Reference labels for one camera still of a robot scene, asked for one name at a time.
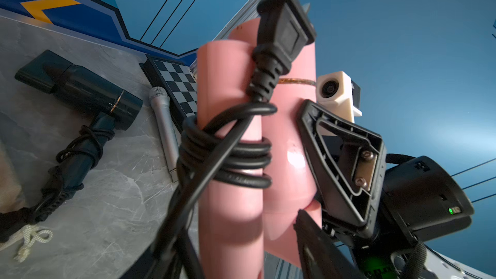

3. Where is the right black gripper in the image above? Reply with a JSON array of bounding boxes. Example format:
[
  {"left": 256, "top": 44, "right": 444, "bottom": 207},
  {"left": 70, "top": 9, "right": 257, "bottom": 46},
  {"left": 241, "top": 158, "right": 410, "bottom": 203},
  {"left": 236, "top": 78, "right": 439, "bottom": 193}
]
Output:
[{"left": 297, "top": 99, "right": 386, "bottom": 247}]

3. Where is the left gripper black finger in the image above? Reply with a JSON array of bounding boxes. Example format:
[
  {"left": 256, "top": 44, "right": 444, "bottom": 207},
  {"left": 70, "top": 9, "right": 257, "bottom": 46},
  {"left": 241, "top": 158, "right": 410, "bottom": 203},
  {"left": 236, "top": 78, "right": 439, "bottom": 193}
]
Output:
[{"left": 293, "top": 210, "right": 364, "bottom": 279}]

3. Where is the pink hair dryer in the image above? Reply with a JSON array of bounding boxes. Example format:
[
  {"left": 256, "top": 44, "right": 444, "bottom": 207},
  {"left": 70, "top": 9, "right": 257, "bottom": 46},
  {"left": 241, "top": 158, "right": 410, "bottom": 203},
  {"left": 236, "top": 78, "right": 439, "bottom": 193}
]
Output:
[{"left": 152, "top": 0, "right": 323, "bottom": 279}]

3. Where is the black hair dryer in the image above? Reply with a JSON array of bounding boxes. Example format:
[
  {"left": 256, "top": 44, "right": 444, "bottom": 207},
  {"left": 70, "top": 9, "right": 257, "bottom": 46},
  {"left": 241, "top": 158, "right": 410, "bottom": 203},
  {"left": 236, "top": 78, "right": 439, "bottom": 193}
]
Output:
[{"left": 1, "top": 50, "right": 143, "bottom": 243}]

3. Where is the folded checkered chess board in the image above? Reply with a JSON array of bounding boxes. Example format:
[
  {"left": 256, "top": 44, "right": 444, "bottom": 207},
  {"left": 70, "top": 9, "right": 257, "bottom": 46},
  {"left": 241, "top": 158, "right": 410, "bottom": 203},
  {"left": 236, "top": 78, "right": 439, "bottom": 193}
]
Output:
[{"left": 140, "top": 54, "right": 198, "bottom": 133}]

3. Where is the grey microphone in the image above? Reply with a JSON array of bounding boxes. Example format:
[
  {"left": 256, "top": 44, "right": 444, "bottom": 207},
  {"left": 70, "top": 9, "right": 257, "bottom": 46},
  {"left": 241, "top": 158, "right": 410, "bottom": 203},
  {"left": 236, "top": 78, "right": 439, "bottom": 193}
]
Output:
[{"left": 149, "top": 87, "right": 179, "bottom": 182}]

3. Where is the beige printed drawstring pouch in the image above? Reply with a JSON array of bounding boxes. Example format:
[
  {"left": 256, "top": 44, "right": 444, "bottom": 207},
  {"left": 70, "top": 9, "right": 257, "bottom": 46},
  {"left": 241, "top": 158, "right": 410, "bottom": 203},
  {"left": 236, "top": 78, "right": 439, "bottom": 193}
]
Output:
[{"left": 1, "top": 143, "right": 54, "bottom": 264}]

